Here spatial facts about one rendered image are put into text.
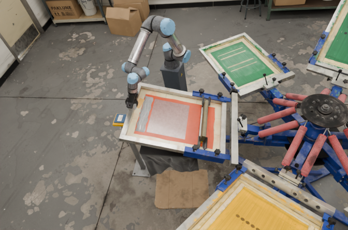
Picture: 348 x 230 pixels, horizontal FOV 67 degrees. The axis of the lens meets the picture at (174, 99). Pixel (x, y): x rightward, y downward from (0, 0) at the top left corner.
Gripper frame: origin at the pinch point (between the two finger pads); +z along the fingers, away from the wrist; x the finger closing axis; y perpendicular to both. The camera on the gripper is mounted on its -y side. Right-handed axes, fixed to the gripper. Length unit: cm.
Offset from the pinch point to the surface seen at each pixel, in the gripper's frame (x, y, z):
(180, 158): -46, -22, 23
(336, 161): -151, -23, -17
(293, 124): -117, -7, -29
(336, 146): -140, -23, -35
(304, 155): -132, -19, -11
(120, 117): 13.5, 12.2, 33.5
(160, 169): -33, -21, 52
